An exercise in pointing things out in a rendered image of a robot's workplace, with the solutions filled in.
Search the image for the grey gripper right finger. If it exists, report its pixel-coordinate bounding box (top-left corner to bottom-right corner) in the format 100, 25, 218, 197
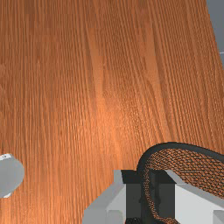
151, 169, 224, 224

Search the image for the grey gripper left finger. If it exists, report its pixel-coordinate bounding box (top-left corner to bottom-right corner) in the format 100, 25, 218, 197
81, 169, 144, 224

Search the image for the dark mesh basket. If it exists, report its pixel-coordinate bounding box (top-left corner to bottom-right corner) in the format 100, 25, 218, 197
125, 142, 224, 224

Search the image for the grey round object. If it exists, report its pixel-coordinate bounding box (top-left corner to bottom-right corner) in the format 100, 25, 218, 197
0, 153, 25, 199

